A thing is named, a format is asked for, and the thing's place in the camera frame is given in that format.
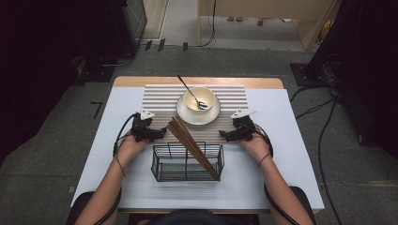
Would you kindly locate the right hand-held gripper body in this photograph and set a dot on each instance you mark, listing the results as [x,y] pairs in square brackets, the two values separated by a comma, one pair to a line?
[244,128]

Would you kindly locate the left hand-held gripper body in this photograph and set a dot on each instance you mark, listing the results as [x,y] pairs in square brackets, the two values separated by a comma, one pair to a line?
[142,126]

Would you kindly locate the cream ceramic bowl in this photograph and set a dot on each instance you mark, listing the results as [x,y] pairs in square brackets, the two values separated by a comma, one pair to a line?
[205,93]

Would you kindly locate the person's right hand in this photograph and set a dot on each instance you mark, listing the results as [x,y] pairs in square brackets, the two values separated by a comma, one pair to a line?
[258,146]

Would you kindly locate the person's left hand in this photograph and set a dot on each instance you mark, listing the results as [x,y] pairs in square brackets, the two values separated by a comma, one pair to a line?
[131,150]

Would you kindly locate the striped placemat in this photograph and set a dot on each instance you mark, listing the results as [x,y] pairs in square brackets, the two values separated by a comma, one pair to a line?
[156,100]

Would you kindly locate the bundle of brown chopsticks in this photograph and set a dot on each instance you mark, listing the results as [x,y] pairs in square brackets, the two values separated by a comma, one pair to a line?
[191,143]

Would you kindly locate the right wrist hair band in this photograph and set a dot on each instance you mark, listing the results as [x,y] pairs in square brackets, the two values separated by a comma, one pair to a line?
[264,159]

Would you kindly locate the wrist hair band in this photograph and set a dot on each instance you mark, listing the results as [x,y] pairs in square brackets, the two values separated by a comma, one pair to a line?
[264,159]
[119,165]

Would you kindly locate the left wrist hair band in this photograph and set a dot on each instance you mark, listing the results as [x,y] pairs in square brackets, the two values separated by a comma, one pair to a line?
[119,165]

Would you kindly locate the white table sheet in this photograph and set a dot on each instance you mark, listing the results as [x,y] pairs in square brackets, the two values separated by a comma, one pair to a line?
[275,162]

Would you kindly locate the metal spoon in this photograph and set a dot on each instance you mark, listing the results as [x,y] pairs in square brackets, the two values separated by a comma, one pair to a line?
[191,92]

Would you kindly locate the black stand base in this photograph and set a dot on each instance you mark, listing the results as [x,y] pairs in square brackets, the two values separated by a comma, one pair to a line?
[305,75]

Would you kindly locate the person's dark clothing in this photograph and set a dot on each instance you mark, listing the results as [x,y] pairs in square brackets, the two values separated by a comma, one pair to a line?
[197,218]

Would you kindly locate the black equipment cabinet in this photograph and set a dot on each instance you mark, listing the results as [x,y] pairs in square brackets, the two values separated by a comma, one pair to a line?
[131,25]

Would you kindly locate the yellow object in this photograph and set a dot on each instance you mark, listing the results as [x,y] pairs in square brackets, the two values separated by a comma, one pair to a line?
[327,29]

